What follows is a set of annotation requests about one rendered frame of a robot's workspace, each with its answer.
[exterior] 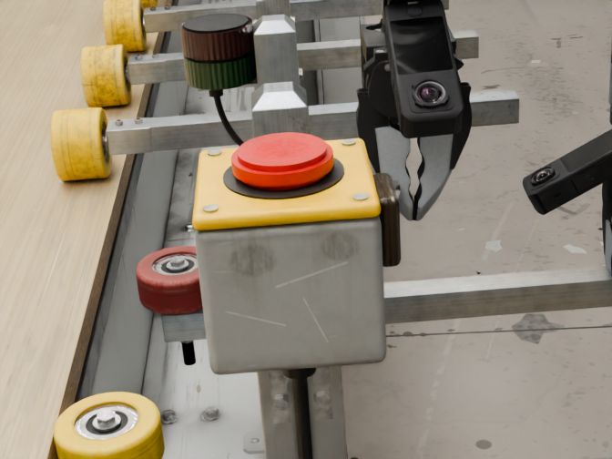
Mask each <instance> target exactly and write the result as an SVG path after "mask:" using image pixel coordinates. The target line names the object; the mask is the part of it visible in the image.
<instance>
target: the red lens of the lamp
mask: <svg viewBox="0 0 612 459"><path fill-rule="evenodd" d="M246 17H247V18H248V20H249V23H248V24H247V25H245V26H244V27H242V28H238V29H236V30H230V31H228V32H219V33H210V34H208V33H207V34H204V33H203V34H202V33H195V32H189V31H188V30H187V31H186V29H185V28H184V29H183V27H184V24H185V22H184V23H182V24H181V25H180V33H181V42H182V50H183V55H184V56H186V57H188V58H192V59H197V60H222V59H229V58H234V57H238V56H243V55H246V54H248V53H249V52H251V51H252V50H253V49H254V39H253V24H252V19H251V18H250V17H248V16H246Z"/></svg>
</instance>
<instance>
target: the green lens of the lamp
mask: <svg viewBox="0 0 612 459"><path fill-rule="evenodd" d="M183 57H184V66H185V74H186V81H187V84H188V85H189V86H191V87H195V88H199V89H209V90H217V89H227V88H234V87H240V86H244V85H246V84H248V83H250V82H252V81H253V80H255V79H256V77H257V71H256V60H255V50H254V49H253V50H252V53H251V54H250V55H248V56H246V57H243V58H241V59H238V60H234V61H229V62H224V63H198V62H193V61H190V60H188V59H187V58H186V57H185V56H183Z"/></svg>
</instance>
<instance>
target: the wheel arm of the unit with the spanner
mask: <svg viewBox="0 0 612 459"><path fill-rule="evenodd" d="M383 289H384V312H385V324H393V323H404V322H416V321H438V320H450V319H461V318H473V317H484V316H495V315H507V314H519V313H530V312H542V311H564V310H576V309H587V308H599V307H611V306H612V276H611V274H610V273H609V271H608V270H607V267H606V266H596V267H585V268H573V269H562V270H540V271H528V272H516V273H505V274H493V275H481V276H469V277H458V278H446V279H434V280H412V281H400V282H389V283H384V284H383ZM161 320H162V326H163V333H164V340H165V342H183V343H190V342H194V341H195V340H207V337H206V330H205V322H204V314H203V310H200V311H195V312H192V313H187V314H180V315H166V314H161Z"/></svg>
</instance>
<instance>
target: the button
mask: <svg viewBox="0 0 612 459"><path fill-rule="evenodd" d="M231 165H232V173H233V175H234V176H235V177H236V178H237V179H239V180H240V181H242V182H243V183H245V184H246V185H248V186H250V187H253V188H256V189H266V190H286V189H298V188H302V187H306V186H309V185H311V184H313V183H315V182H317V181H319V180H321V179H323V178H324V177H325V176H326V174H328V173H329V172H330V171H331V170H332V168H333V150H332V147H331V146H330V145H329V144H327V143H326V142H324V141H323V140H322V139H321V138H318V137H315V136H313V135H309V134H304V133H293V132H286V133H274V134H269V135H264V136H260V137H256V138H253V139H250V140H248V141H246V142H245V143H243V144H242V145H241V146H240V147H239V148H238V149H237V150H236V151H235V152H234V153H233V154H232V156H231Z"/></svg>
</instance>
